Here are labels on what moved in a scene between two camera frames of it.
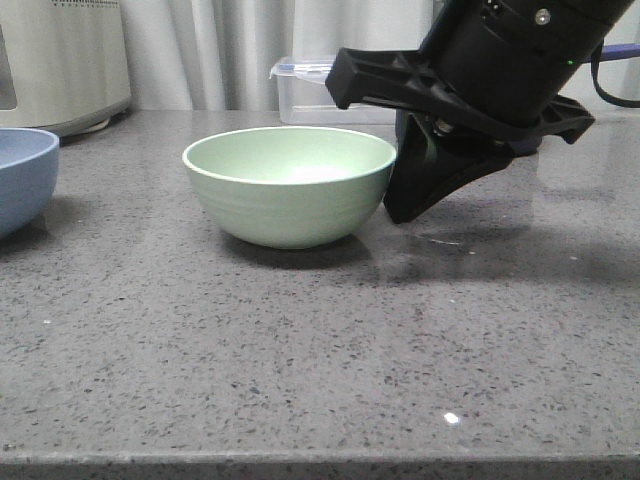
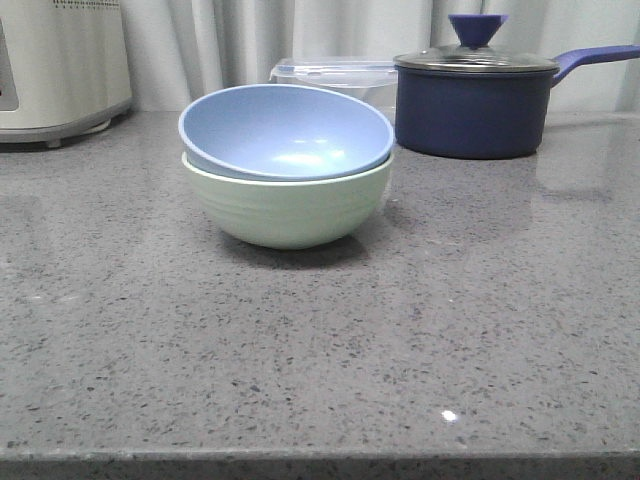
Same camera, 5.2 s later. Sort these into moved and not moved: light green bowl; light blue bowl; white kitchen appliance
Moved: light blue bowl
Not moved: white kitchen appliance; light green bowl
